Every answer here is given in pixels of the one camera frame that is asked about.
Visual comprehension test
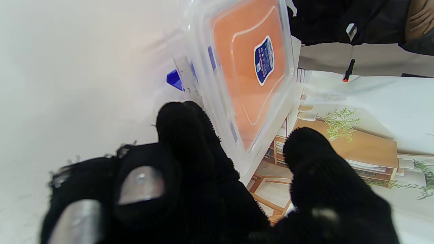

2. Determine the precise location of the clear lid with orange label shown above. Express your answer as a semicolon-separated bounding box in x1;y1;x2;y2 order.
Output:
176;0;301;185

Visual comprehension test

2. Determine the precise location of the bystander dark clothing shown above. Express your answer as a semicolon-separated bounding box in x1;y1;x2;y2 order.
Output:
364;0;434;56

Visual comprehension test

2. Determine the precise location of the bystander bare hand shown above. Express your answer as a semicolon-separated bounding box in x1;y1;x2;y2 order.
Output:
405;0;434;43

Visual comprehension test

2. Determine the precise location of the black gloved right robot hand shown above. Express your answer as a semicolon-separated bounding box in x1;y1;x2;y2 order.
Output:
41;101;401;244

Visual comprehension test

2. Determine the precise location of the printed room scene backdrop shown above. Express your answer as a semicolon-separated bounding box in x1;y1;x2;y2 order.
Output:
248;69;434;244

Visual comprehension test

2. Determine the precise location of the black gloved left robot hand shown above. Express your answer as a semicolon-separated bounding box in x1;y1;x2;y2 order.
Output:
288;0;387;46

